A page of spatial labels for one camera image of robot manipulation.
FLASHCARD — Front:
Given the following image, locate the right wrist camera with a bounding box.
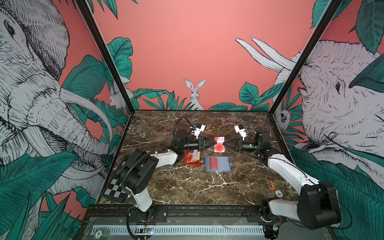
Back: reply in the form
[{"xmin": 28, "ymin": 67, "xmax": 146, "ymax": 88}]
[{"xmin": 234, "ymin": 125, "xmax": 248, "ymax": 141}]

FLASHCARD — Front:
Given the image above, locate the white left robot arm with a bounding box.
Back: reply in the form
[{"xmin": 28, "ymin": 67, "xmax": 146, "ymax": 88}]
[{"xmin": 118, "ymin": 130, "xmax": 217, "ymax": 213}]

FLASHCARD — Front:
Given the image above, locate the orange toy car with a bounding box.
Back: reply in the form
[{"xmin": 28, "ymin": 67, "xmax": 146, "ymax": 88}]
[{"xmin": 267, "ymin": 181, "xmax": 275, "ymax": 191}]

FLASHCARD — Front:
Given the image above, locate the blue card holder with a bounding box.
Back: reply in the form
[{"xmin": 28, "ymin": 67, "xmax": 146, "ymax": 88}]
[{"xmin": 205, "ymin": 156, "xmax": 232, "ymax": 173}]

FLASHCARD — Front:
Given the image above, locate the white round token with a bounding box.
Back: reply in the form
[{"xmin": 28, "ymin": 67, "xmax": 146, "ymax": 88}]
[{"xmin": 275, "ymin": 191, "xmax": 283, "ymax": 199}]

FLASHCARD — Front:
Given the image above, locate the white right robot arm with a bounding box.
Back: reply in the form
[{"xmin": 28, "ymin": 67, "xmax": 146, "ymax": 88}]
[{"xmin": 223, "ymin": 128, "xmax": 342, "ymax": 230}]

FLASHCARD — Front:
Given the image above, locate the black corner frame post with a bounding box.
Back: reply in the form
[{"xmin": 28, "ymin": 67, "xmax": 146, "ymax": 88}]
[
  {"xmin": 75, "ymin": 0, "xmax": 135, "ymax": 114},
  {"xmin": 269, "ymin": 0, "xmax": 343, "ymax": 115}
]

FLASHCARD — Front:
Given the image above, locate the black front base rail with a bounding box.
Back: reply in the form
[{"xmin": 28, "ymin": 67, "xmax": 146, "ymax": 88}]
[{"xmin": 84, "ymin": 204, "xmax": 286, "ymax": 225}]

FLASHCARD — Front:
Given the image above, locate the black left corner frame post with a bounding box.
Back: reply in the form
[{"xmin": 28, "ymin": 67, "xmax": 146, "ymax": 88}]
[{"xmin": 75, "ymin": 0, "xmax": 135, "ymax": 114}]

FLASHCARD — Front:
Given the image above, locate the white slotted cable duct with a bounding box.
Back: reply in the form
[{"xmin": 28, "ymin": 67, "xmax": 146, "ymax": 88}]
[{"xmin": 90, "ymin": 225, "xmax": 264, "ymax": 237}]

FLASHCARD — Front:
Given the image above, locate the black right corner frame post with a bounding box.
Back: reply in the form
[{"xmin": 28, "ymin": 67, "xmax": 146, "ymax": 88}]
[{"xmin": 269, "ymin": 0, "xmax": 343, "ymax": 115}]

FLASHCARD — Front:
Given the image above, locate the black white checkerboard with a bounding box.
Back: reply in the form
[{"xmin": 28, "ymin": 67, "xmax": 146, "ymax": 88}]
[{"xmin": 102, "ymin": 161, "xmax": 128, "ymax": 203}]

